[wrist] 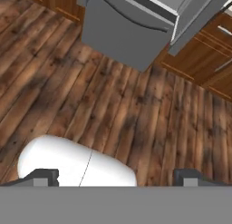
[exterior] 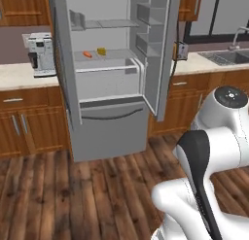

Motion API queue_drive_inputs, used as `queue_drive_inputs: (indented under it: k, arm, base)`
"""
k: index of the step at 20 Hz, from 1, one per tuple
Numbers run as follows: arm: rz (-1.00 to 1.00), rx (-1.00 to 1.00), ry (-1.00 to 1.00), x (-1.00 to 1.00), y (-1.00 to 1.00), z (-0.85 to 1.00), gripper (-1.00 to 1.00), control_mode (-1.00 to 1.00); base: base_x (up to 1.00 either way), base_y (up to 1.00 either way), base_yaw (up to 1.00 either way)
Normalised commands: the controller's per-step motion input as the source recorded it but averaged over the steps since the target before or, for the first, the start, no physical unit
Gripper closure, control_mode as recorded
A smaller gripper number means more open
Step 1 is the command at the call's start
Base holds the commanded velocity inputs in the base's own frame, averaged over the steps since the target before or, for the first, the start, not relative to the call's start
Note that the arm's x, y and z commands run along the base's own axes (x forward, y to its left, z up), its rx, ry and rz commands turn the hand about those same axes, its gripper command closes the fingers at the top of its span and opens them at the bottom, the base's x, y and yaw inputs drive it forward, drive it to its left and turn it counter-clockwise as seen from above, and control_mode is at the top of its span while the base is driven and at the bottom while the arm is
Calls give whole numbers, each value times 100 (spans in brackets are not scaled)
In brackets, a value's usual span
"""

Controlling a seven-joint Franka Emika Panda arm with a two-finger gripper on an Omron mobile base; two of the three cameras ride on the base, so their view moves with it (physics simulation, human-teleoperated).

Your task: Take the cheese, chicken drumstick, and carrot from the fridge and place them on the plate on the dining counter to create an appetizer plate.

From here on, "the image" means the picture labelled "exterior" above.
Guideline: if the clear fridge crisper drawer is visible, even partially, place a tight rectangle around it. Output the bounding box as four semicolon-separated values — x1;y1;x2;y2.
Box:
74;57;146;102

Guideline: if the grey fridge right door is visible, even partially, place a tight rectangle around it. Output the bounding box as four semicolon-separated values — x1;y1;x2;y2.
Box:
129;0;181;122

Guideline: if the grey fridge door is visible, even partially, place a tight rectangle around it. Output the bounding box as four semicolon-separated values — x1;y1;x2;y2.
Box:
129;0;181;122
48;0;83;132

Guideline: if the grey fridge left door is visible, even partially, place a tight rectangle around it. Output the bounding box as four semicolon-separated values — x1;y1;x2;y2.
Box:
48;0;83;132

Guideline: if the grey fridge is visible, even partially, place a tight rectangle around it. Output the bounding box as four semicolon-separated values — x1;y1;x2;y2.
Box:
48;0;181;163

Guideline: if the grey freezer drawer front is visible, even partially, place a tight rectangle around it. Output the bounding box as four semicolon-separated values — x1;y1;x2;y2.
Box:
71;100;151;163

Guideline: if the wooden cupboard door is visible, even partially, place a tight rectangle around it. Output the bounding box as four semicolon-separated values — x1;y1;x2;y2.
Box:
148;89;210;138
0;111;23;159
18;106;71;155

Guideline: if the wooden drawer front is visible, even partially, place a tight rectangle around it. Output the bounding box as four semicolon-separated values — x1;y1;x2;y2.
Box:
0;86;51;112
223;69;249;91
169;73;212;95

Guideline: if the silver toaster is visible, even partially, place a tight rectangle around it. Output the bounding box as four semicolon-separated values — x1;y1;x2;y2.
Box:
172;41;190;62

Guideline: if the white coffee machine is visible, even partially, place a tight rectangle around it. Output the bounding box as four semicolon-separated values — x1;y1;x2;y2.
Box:
26;32;58;79

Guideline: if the steel sink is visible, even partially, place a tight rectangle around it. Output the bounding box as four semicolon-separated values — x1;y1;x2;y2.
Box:
197;49;249;67

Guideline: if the silver tap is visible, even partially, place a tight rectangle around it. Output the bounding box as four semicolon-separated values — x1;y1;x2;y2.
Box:
228;25;249;51

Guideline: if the black framed window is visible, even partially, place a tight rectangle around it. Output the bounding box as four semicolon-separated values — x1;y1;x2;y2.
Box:
182;0;249;45

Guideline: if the dark freezer drawer handle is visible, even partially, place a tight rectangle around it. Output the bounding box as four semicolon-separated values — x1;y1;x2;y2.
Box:
81;107;145;121

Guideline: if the silver cupboard door handle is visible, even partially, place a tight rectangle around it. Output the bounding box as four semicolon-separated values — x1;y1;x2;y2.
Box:
19;113;30;135
196;93;204;112
11;114;21;137

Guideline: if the white wall socket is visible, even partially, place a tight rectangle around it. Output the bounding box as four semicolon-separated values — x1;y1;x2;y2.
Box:
21;32;32;50

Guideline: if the wooden wall cupboard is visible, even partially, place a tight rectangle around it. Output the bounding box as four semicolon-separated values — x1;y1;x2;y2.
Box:
0;0;52;27
177;0;204;23

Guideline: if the silver wall cupboard handle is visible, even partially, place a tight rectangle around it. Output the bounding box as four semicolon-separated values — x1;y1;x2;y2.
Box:
194;0;202;17

